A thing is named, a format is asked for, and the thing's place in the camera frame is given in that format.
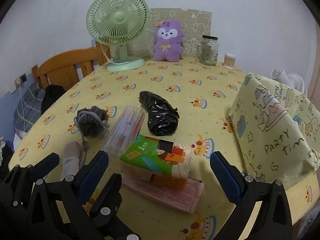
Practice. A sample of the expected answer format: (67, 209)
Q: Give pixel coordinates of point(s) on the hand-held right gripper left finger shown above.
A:
(93, 177)

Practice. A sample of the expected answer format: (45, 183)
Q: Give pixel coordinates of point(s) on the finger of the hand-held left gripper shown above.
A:
(47, 164)

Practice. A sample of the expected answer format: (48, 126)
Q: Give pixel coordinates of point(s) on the glass jar with black lid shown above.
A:
(207, 52)

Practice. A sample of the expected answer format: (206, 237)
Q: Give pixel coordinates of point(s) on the yellow printed tablecloth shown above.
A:
(195, 85)

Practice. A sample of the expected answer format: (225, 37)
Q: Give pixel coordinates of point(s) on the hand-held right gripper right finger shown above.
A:
(225, 177)

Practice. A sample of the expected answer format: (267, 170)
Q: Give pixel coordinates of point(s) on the yellow printed storage box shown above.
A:
(270, 130)

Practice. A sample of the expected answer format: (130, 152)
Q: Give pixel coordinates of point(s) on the black clothing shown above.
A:
(52, 95)

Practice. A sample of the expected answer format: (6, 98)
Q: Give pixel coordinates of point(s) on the wall socket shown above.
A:
(21, 78)

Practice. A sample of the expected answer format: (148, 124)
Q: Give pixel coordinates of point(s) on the wooden chair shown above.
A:
(62, 67)

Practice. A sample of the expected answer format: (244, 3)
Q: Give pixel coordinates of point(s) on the green printed tissue pack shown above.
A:
(150, 155)

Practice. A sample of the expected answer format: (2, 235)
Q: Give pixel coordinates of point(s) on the grey mesh bath pouf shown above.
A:
(91, 123)

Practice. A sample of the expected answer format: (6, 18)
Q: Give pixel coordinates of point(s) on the clear plastic packet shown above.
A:
(125, 132)

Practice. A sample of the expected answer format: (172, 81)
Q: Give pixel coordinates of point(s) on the cotton swab container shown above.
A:
(228, 61)

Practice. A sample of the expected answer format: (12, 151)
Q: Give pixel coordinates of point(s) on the blue plaid pillow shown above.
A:
(27, 105)

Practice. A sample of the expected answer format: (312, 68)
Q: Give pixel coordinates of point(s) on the beige fabric roll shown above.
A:
(71, 157)

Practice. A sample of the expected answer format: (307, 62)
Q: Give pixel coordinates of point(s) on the beige printed backboard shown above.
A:
(197, 22)

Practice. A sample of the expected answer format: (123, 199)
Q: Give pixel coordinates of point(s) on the pink paper pack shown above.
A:
(175, 195)

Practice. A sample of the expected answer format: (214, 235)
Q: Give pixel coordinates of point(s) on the purple plush toy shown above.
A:
(166, 47)

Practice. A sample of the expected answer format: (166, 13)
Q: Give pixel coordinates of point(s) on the dark cloth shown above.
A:
(5, 155)

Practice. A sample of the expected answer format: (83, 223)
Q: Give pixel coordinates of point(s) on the green desk fan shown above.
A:
(117, 17)

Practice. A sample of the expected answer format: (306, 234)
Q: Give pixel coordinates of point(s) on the white standing fan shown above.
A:
(297, 82)

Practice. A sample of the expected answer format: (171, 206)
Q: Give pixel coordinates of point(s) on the black plastic bag roll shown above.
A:
(160, 115)

